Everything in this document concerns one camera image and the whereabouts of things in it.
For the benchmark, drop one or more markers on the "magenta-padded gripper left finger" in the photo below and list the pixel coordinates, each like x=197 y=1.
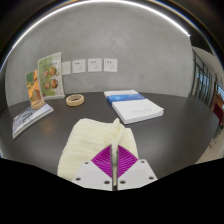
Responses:
x=93 y=176

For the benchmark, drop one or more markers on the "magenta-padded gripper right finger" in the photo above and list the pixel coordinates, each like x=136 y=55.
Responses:
x=136 y=176

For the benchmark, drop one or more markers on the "cream knitted towel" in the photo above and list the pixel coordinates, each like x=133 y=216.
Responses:
x=86 y=143

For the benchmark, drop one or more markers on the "white book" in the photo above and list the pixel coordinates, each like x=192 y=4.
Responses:
x=138 y=111

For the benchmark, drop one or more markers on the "beige tape roll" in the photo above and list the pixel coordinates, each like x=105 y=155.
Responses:
x=75 y=100

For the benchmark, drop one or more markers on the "blue and white booklet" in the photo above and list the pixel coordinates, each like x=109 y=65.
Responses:
x=123 y=96

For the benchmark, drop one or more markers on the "grey printed magazine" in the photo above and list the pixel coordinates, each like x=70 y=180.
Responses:
x=30 y=118

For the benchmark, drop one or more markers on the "orange sign on wooden base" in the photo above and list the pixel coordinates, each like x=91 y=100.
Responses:
x=34 y=86

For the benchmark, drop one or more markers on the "green leaflet display stand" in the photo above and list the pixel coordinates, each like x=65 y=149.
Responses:
x=51 y=76

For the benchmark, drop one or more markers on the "black-framed glass partition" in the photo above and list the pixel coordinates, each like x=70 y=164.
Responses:
x=203 y=80

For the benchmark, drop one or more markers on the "white ceiling light strip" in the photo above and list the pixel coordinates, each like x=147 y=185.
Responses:
x=50 y=17

